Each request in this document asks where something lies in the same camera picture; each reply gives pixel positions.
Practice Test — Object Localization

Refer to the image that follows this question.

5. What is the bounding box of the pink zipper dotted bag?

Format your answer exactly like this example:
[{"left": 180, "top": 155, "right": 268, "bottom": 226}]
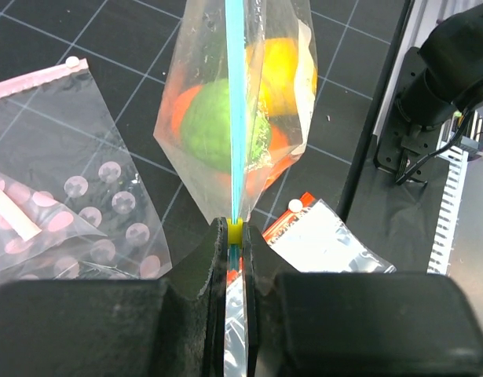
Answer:
[{"left": 0, "top": 56, "right": 172, "bottom": 284}]

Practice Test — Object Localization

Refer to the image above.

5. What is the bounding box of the red zipper clear bag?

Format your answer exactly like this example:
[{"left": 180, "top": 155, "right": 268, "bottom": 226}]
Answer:
[{"left": 224, "top": 192, "right": 396, "bottom": 376}]

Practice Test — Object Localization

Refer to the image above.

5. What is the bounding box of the large orange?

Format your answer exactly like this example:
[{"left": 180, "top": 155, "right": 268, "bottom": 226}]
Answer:
[{"left": 171, "top": 85, "right": 203, "bottom": 141}]

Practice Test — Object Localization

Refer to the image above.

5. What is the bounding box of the bumpy green lime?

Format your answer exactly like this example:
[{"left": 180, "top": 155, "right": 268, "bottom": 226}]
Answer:
[{"left": 180, "top": 79, "right": 272, "bottom": 173}]

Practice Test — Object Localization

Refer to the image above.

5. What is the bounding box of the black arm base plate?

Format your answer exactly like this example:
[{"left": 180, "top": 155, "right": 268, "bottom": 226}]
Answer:
[{"left": 339, "top": 1, "right": 448, "bottom": 273}]

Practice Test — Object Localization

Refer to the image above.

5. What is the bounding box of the perforated metal rail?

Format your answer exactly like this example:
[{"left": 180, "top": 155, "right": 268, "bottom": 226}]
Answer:
[{"left": 427, "top": 111, "right": 483, "bottom": 275}]

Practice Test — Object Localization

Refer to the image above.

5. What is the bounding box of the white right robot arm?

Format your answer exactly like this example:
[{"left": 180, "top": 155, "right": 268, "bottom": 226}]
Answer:
[{"left": 397, "top": 3, "right": 483, "bottom": 128}]

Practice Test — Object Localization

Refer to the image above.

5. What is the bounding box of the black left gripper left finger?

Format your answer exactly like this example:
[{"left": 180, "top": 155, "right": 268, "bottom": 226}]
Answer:
[{"left": 0, "top": 218, "right": 228, "bottom": 376}]

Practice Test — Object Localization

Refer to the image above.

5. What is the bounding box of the small orange tangerine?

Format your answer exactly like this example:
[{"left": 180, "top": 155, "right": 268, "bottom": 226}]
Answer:
[{"left": 246, "top": 123, "right": 297, "bottom": 196}]

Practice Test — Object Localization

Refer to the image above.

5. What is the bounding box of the blue zipper clear bag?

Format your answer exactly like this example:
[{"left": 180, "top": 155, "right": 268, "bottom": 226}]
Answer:
[{"left": 152, "top": 0, "right": 319, "bottom": 276}]

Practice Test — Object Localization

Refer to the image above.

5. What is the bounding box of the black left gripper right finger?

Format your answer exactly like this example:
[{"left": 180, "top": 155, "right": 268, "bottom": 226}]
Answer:
[{"left": 243, "top": 225, "right": 483, "bottom": 376}]

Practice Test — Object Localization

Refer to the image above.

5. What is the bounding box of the yellow lemon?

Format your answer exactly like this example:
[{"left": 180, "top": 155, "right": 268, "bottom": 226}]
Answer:
[{"left": 258, "top": 38, "right": 317, "bottom": 119}]

